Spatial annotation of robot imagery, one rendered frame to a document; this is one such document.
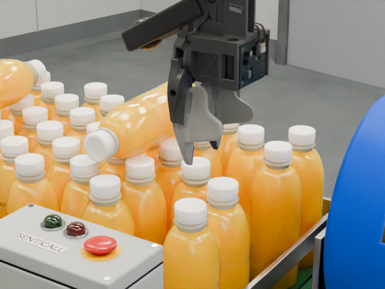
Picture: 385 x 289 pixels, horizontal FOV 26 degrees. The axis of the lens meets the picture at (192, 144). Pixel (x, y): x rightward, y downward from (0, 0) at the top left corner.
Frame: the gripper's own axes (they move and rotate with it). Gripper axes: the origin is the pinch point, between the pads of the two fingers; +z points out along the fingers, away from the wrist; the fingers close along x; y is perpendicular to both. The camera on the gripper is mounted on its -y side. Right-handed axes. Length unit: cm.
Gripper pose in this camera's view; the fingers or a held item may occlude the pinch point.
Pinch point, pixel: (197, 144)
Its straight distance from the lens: 96.1
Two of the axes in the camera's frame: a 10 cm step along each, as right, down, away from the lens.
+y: 8.4, 2.0, -5.1
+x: 5.5, -3.1, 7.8
